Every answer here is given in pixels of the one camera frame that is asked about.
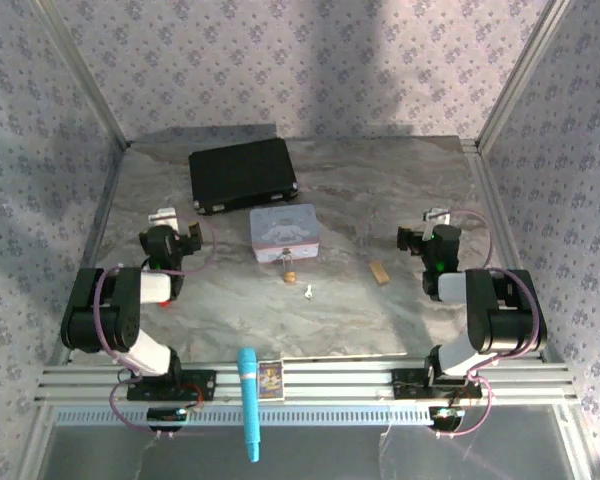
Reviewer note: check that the brass padlock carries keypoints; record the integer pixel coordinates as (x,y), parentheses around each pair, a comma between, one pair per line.
(290,276)

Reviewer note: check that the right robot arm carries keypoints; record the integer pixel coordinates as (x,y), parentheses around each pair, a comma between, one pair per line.
(495,320)

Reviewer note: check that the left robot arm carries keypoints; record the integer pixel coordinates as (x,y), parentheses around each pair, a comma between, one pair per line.
(130,322)

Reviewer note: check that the small silver key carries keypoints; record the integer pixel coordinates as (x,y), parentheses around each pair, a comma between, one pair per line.
(308,292)

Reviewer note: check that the small wooden block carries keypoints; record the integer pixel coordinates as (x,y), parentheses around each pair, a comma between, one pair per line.
(380,273)

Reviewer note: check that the black rectangular case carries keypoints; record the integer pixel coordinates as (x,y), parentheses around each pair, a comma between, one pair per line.
(242,172)

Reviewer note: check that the pastel cartoon tin box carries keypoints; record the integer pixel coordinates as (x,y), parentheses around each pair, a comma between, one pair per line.
(282,230)

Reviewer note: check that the blue marker pen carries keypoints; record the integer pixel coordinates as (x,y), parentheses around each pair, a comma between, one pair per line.
(248,390)

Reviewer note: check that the small printed card box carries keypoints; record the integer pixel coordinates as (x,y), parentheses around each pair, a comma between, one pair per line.
(271,380)

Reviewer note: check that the right black controller board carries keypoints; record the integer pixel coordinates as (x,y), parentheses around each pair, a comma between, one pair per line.
(446,417)

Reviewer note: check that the black controller board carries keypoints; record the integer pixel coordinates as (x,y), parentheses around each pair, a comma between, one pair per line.
(166,415)
(446,417)

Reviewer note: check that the left black controller board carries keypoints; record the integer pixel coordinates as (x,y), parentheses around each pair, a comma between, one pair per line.
(166,415)

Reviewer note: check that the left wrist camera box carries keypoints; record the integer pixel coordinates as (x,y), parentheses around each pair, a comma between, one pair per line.
(162,216)

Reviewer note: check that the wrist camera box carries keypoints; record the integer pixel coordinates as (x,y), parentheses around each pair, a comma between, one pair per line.
(437,216)
(162,216)

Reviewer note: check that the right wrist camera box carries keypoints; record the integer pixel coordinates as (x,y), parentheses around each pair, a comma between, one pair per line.
(437,216)

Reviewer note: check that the aluminium left side rail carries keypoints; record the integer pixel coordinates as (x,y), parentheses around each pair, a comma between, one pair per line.
(97,235)

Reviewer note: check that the aluminium right side rail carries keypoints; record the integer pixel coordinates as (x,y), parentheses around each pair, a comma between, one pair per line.
(497,210)

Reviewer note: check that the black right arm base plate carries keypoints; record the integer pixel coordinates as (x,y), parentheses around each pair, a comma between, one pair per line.
(407,384)

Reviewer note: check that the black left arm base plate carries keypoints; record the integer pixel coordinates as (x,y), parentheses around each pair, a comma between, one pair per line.
(200,382)

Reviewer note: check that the aluminium front frame rail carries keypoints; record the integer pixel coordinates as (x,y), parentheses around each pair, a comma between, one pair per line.
(330,382)

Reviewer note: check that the aluminium left frame post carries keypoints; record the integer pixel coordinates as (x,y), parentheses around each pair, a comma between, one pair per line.
(85,80)

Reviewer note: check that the aluminium frame post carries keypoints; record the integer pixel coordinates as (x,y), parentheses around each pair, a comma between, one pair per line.
(520,75)
(85,80)

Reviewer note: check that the aluminium right frame post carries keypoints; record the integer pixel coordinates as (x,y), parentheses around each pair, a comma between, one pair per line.
(520,75)

